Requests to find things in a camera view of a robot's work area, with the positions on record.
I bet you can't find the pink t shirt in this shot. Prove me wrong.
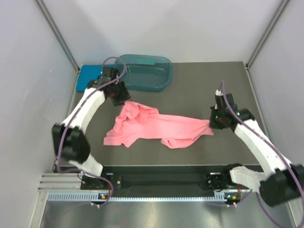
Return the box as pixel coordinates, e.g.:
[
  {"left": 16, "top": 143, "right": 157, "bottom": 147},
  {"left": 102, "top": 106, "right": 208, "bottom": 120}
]
[{"left": 104, "top": 101, "right": 214, "bottom": 149}]

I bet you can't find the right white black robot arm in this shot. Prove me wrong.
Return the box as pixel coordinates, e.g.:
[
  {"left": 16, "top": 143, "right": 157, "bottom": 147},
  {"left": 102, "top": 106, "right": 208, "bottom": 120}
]
[{"left": 207, "top": 106, "right": 304, "bottom": 207}]

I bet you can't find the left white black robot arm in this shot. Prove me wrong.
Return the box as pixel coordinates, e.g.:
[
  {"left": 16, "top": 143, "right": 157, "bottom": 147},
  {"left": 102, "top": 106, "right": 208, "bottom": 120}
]
[{"left": 52, "top": 80, "right": 130, "bottom": 190}]

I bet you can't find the teal plastic tub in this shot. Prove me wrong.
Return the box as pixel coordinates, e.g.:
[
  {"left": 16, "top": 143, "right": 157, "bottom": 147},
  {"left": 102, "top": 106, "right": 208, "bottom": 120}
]
[{"left": 114, "top": 54, "right": 173, "bottom": 92}]

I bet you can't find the folded blue t shirt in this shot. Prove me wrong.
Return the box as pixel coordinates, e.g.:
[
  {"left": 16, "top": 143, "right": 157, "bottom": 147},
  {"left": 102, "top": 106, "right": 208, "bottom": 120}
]
[{"left": 76, "top": 65, "right": 103, "bottom": 92}]

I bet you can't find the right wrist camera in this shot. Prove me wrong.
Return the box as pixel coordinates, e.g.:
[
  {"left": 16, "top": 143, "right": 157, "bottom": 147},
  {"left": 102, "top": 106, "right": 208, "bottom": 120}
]
[{"left": 215, "top": 90, "right": 236, "bottom": 111}]

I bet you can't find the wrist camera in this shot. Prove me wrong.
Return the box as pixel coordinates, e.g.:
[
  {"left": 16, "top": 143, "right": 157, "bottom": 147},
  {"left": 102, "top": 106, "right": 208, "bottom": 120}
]
[
  {"left": 98, "top": 67, "right": 120, "bottom": 83},
  {"left": 215, "top": 90, "right": 236, "bottom": 111}
]

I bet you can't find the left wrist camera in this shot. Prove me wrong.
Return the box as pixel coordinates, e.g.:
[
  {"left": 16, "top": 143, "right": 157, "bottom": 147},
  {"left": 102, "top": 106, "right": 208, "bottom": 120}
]
[{"left": 98, "top": 67, "right": 120, "bottom": 83}]

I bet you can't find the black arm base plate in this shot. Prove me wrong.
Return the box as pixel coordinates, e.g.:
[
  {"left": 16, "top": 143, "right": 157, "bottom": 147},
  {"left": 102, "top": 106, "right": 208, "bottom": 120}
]
[{"left": 80, "top": 165, "right": 228, "bottom": 190}]

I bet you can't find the aluminium frame rail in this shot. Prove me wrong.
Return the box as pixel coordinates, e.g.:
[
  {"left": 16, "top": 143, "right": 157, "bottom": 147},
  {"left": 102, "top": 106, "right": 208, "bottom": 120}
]
[{"left": 38, "top": 173, "right": 82, "bottom": 191}]

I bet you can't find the grey slotted cable duct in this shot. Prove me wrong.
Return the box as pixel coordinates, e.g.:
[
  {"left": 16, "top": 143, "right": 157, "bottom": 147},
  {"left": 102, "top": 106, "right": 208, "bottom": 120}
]
[{"left": 47, "top": 192, "right": 239, "bottom": 202}]

